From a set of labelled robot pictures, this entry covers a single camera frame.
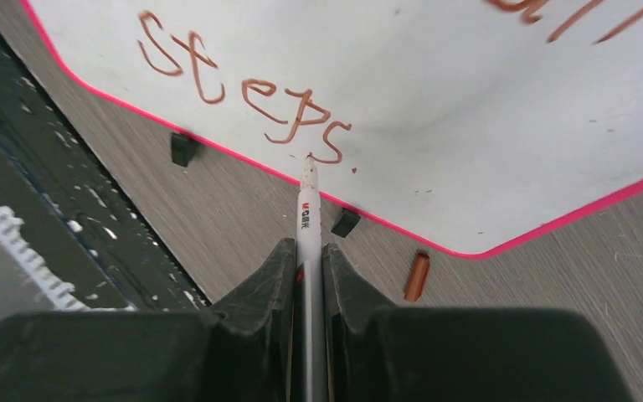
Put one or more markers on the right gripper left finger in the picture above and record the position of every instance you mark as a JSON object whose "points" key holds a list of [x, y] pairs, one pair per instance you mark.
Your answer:
{"points": [[235, 350]]}

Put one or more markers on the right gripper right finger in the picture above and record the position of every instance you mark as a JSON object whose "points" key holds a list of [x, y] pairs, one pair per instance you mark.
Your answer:
{"points": [[381, 351]]}

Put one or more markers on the white marker pen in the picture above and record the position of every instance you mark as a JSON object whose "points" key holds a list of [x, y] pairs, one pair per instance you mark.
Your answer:
{"points": [[309, 345]]}

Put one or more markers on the brown marker cap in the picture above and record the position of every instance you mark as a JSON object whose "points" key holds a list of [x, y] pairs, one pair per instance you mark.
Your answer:
{"points": [[417, 277]]}

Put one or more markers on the pink framed whiteboard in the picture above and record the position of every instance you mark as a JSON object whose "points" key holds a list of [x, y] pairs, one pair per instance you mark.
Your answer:
{"points": [[470, 125]]}

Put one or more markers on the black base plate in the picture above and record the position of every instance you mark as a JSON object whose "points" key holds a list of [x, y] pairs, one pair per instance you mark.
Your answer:
{"points": [[69, 215]]}

